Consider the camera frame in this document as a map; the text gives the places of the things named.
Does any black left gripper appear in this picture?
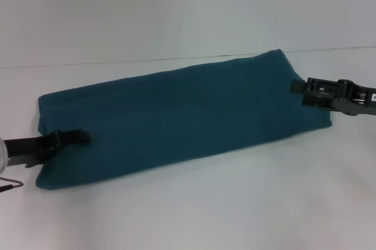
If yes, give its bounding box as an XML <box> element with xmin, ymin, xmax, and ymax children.
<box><xmin>4</xmin><ymin>129</ymin><xmax>90</xmax><ymax>169</ymax></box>

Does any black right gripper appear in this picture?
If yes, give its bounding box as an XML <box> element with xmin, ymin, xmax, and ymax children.
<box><xmin>290</xmin><ymin>78</ymin><xmax>376</xmax><ymax>116</ymax></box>

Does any teal blue shirt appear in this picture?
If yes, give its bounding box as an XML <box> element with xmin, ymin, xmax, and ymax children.
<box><xmin>35</xmin><ymin>48</ymin><xmax>333</xmax><ymax>191</ymax></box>

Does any left gripper cable with plug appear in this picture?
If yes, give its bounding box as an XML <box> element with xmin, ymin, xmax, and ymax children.
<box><xmin>0</xmin><ymin>177</ymin><xmax>24</xmax><ymax>194</ymax></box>

